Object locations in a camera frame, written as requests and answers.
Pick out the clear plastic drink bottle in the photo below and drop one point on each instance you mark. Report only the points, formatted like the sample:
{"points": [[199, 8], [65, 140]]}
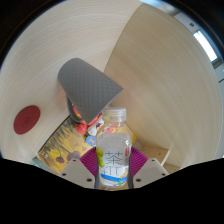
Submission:
{"points": [[114, 150]]}

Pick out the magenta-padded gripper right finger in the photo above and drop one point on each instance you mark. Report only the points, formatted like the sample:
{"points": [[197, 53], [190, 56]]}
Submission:
{"points": [[146, 170]]}

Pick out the grey mug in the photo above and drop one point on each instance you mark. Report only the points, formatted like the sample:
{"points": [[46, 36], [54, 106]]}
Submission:
{"points": [[88, 86]]}

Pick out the flat round red coaster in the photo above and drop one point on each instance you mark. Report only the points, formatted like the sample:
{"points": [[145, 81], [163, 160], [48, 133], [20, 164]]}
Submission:
{"points": [[26, 120]]}

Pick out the red plush toy figure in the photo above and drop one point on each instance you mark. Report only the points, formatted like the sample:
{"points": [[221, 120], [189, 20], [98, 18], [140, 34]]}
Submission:
{"points": [[81, 126]]}

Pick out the yellow poppy flower painting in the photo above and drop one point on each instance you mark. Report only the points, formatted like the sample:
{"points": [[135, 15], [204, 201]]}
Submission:
{"points": [[66, 143]]}

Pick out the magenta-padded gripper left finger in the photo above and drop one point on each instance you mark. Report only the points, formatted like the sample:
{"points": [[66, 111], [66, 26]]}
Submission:
{"points": [[83, 170]]}

